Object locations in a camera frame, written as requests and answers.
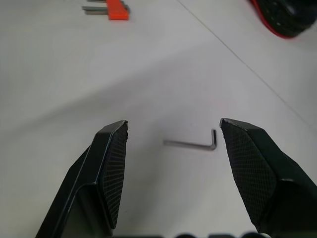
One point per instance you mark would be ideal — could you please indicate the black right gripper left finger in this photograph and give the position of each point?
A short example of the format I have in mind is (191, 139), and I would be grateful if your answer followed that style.
(99, 173)

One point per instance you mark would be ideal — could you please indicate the black and red round object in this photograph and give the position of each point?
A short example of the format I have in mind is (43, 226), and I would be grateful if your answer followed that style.
(282, 15)

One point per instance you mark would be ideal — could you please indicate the silver hex key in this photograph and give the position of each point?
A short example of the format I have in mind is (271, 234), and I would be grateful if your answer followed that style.
(198, 144)

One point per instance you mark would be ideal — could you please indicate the orange hex key holder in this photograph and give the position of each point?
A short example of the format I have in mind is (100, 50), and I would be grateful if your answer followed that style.
(116, 9)

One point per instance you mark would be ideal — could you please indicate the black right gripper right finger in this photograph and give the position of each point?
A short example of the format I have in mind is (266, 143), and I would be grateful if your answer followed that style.
(260, 171)

